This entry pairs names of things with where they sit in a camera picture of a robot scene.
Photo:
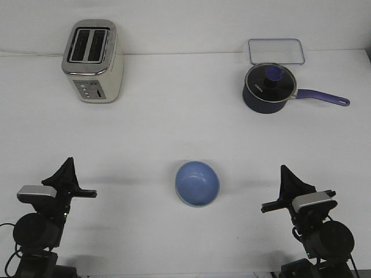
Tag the glass pot lid blue knob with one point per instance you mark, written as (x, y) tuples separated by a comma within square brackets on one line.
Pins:
[(270, 82)]

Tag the clear blue-rimmed container lid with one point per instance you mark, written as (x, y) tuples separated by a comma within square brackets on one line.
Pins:
[(285, 51)]

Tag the green bowl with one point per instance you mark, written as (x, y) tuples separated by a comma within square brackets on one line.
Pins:
[(196, 206)]

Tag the cream and steel toaster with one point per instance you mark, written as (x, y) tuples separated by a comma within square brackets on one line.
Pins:
[(92, 61)]

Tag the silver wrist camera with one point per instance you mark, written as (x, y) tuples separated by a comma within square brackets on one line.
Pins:
[(34, 194), (318, 201)]

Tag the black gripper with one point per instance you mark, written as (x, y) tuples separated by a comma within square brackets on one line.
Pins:
[(65, 175), (291, 187)]

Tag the blue bowl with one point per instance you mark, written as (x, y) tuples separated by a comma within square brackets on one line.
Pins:
[(197, 183)]

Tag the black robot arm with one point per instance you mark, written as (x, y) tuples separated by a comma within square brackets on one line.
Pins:
[(327, 243), (38, 233)]

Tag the dark blue saucepan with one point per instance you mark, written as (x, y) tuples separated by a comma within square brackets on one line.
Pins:
[(270, 108)]

